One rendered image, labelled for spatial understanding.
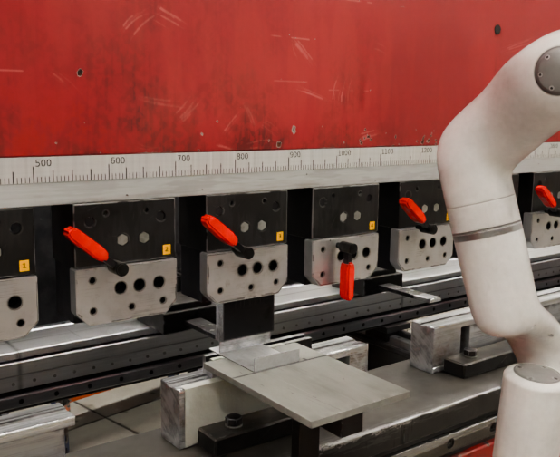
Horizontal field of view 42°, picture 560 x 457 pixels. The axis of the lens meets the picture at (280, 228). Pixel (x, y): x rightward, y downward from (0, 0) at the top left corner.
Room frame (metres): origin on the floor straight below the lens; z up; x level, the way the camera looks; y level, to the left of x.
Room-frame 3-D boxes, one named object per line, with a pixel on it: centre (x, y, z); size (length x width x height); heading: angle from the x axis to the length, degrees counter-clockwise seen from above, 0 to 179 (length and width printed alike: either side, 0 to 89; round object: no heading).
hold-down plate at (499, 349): (1.47, -0.46, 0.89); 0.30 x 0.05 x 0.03; 127
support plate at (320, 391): (1.04, -0.04, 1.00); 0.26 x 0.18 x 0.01; 37
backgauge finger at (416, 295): (1.58, -0.25, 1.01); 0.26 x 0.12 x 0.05; 37
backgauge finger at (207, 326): (1.29, 0.15, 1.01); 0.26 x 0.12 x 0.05; 37
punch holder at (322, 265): (1.26, -0.09, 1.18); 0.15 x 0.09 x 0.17; 127
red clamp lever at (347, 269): (1.20, -0.11, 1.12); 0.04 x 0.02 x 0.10; 37
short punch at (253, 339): (1.15, 0.05, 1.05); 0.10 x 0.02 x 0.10; 127
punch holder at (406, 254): (1.38, -0.25, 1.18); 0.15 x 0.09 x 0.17; 127
